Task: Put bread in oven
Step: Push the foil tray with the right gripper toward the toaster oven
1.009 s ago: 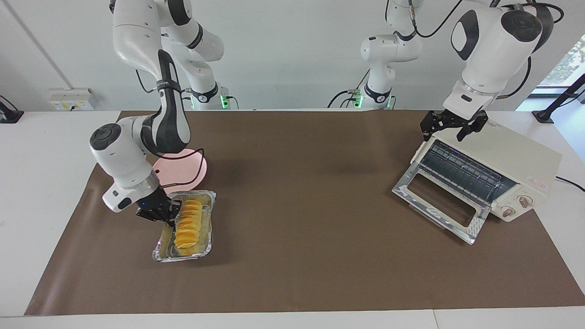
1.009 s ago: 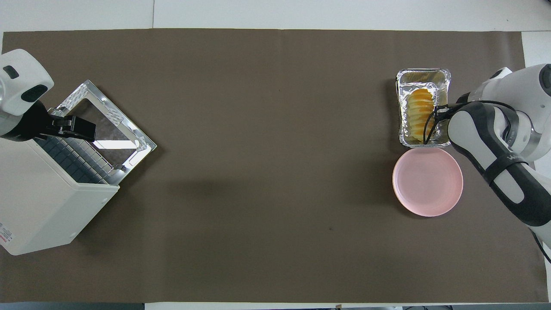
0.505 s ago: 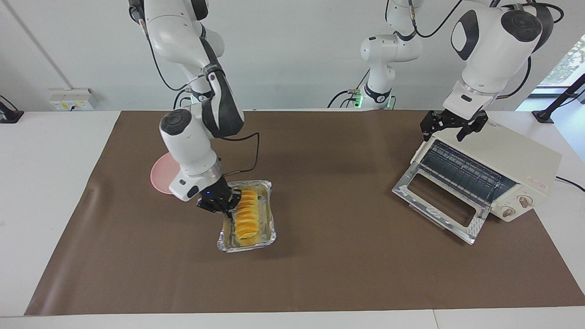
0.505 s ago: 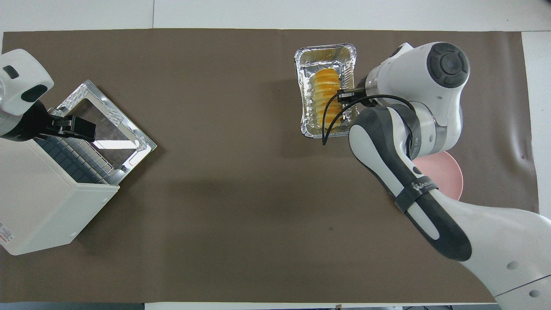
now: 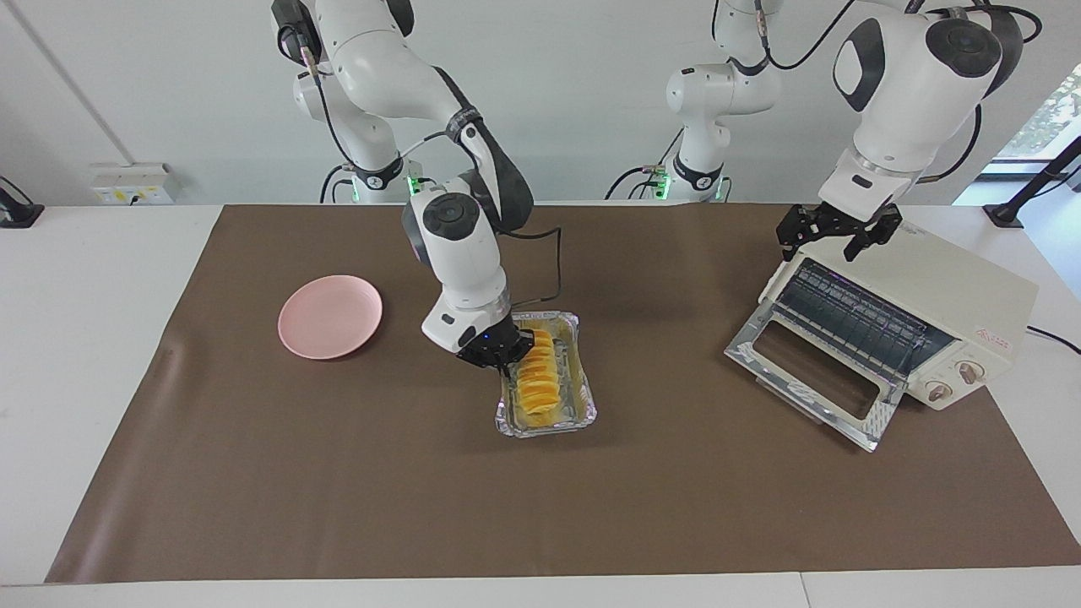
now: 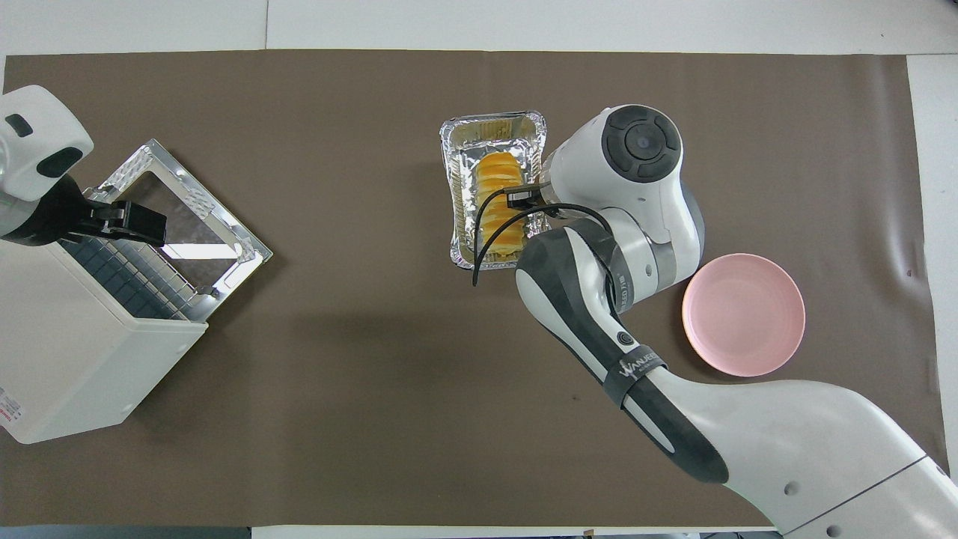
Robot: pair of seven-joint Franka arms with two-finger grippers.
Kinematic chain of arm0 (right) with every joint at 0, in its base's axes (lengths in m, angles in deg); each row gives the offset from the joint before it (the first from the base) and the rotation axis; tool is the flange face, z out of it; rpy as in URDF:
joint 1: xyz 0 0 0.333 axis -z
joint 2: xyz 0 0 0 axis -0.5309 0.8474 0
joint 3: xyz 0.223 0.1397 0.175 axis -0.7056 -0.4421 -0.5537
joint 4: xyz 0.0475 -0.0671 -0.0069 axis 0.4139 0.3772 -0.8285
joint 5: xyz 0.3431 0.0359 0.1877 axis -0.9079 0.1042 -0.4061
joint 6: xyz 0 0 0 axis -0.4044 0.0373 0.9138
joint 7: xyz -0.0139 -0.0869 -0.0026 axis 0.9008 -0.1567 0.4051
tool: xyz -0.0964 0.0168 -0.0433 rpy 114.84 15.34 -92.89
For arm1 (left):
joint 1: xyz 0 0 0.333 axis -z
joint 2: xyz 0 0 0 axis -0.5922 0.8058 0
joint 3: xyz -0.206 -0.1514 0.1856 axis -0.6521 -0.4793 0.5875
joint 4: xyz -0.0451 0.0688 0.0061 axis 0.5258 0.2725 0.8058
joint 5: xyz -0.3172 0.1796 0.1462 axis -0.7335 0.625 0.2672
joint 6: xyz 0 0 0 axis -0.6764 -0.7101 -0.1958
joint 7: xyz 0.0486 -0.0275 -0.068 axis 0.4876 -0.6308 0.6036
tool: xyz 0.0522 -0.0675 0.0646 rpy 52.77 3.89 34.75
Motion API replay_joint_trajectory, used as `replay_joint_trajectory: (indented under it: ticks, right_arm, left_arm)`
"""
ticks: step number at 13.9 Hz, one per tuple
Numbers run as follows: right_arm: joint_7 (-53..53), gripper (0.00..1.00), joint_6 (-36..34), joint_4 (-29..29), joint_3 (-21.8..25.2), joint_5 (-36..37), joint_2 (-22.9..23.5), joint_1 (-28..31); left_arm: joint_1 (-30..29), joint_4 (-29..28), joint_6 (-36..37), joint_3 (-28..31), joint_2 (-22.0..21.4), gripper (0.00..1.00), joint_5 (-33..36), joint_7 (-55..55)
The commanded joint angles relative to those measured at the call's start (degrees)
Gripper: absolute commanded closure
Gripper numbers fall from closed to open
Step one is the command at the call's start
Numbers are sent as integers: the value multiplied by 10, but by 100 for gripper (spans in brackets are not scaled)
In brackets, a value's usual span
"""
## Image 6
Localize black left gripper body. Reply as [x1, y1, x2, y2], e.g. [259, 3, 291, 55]
[0, 174, 95, 249]

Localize silver aluminium foil tray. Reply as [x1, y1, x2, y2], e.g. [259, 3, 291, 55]
[439, 111, 548, 272]

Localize pink round plate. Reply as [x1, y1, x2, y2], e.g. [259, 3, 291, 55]
[682, 253, 807, 378]

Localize metal oven wire rack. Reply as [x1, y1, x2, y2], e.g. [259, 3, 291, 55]
[56, 232, 207, 322]

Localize brown table mat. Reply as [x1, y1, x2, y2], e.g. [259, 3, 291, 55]
[0, 49, 951, 528]

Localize yellow ridged bread loaf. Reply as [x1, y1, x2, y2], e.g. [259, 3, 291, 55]
[473, 152, 528, 263]

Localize cream toaster oven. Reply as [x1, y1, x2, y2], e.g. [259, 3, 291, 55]
[0, 225, 210, 445]

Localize glass oven door, silver frame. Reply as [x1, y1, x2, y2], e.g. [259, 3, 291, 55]
[88, 138, 274, 300]

